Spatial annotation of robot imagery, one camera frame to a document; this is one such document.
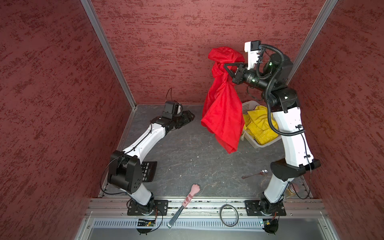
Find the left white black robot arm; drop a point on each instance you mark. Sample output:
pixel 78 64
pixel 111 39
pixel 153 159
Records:
pixel 125 168

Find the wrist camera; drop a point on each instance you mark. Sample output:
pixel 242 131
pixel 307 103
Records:
pixel 172 110
pixel 253 51

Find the black calculator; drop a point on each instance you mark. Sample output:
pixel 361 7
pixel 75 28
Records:
pixel 149 171

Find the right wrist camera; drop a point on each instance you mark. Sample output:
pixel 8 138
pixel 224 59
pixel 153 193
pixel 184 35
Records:
pixel 253 51

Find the metal spoon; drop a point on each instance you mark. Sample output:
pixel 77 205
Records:
pixel 261 173

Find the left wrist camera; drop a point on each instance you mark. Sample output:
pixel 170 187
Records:
pixel 172 110

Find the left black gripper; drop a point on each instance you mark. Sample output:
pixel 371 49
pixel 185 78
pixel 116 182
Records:
pixel 187 118

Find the red shorts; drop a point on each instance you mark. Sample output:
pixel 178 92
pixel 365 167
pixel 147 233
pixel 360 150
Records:
pixel 222 111

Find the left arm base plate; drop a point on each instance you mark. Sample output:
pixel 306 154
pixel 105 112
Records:
pixel 159 207

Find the small glass jar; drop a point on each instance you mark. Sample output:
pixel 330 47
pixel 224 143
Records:
pixel 290 192

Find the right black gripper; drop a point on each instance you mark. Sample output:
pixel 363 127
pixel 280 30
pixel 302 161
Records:
pixel 239 75

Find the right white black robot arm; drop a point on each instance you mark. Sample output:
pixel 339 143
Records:
pixel 283 112

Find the pink cat-paw handled knife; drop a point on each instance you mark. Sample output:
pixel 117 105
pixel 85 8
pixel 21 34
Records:
pixel 194 190

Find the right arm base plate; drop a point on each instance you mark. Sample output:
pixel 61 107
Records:
pixel 253 207

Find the white plastic basket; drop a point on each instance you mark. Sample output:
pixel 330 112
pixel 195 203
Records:
pixel 250 106

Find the yellow shorts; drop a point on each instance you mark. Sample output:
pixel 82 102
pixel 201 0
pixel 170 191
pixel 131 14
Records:
pixel 257 125

